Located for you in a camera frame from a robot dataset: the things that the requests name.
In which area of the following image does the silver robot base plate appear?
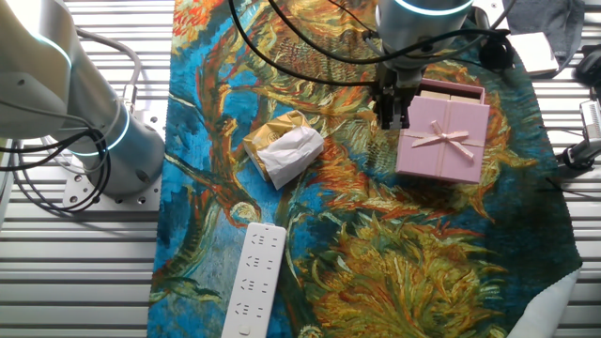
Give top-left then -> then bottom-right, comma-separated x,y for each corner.
62,110 -> 164,207

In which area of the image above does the pink inner gift box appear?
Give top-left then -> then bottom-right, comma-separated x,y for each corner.
419,78 -> 486,105

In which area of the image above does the black rounded device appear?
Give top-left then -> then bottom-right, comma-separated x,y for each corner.
575,44 -> 601,88

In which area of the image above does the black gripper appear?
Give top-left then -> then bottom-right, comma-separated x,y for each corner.
373,65 -> 424,131

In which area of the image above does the pink casing with bow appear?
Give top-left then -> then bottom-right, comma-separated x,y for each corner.
395,95 -> 492,185

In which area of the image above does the small silver camera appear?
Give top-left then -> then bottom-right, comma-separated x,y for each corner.
579,99 -> 601,142

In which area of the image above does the grey cable with metal connector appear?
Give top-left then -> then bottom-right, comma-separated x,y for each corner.
74,26 -> 143,114

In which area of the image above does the thin black cable tie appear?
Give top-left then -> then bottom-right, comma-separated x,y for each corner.
536,177 -> 601,194

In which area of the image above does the gold tissue pack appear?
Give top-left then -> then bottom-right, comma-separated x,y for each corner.
242,110 -> 326,192

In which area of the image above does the flat white box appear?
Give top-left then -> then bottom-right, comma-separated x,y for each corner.
509,31 -> 560,77

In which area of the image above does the black base cable bundle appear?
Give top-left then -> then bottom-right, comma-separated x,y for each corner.
0,129 -> 113,213

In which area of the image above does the sunflower painting print cloth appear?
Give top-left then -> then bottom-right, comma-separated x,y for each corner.
146,0 -> 583,338

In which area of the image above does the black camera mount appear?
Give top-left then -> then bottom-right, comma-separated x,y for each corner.
556,137 -> 601,171

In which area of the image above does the dark grey cloth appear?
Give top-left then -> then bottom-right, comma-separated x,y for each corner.
501,0 -> 587,71

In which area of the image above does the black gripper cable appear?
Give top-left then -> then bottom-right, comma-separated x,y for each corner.
266,0 -> 516,72
227,0 -> 377,88

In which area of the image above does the white power strip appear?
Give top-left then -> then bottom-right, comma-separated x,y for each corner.
220,222 -> 288,338

